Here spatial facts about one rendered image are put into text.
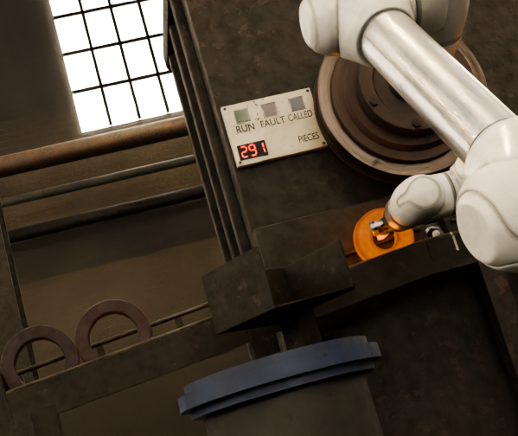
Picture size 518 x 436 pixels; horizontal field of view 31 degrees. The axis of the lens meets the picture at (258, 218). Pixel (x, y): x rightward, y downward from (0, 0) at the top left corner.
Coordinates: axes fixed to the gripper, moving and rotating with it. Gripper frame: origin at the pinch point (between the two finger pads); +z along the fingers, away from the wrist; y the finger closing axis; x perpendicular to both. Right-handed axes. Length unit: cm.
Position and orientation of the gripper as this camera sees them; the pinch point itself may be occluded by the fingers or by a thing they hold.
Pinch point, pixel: (381, 232)
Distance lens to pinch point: 247.3
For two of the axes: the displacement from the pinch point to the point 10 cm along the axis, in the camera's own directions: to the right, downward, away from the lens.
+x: -2.6, -9.4, 1.9
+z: -1.1, 2.3, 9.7
